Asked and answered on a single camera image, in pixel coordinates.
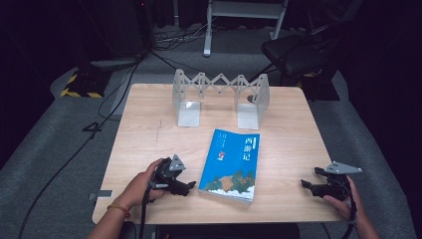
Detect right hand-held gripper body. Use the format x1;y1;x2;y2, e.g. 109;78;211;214
317;160;363;202

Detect long black floor cable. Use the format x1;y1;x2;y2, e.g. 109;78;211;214
18;59;142;239

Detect blue paperback book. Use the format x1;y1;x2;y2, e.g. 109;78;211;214
197;128;262;205

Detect grey tape strip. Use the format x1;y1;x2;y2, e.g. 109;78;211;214
87;189;114;201

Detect person's right hand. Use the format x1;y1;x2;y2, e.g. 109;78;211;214
322;175;362;222

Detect orange string bracelet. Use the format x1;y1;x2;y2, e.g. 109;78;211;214
106;203;131;219

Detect person's left hand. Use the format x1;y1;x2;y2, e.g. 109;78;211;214
114;157;167;212

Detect dark cabinet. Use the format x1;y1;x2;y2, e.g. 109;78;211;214
87;0;152;66

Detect grey extendable metal book stand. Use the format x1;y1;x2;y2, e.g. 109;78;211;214
171;68;271;130

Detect bundle of floor cables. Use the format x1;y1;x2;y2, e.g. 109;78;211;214
152;22;217;52

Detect white metal stand frame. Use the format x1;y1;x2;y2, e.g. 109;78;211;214
202;0;291;58

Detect person's dark clothing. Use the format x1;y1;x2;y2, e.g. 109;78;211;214
118;220;302;239

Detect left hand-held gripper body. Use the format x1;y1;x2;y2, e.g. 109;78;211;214
150;153;187;194

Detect yellow black striped base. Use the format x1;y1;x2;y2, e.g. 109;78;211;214
60;69;112;100

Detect black chair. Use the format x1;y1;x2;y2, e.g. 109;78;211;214
261;23;342;101

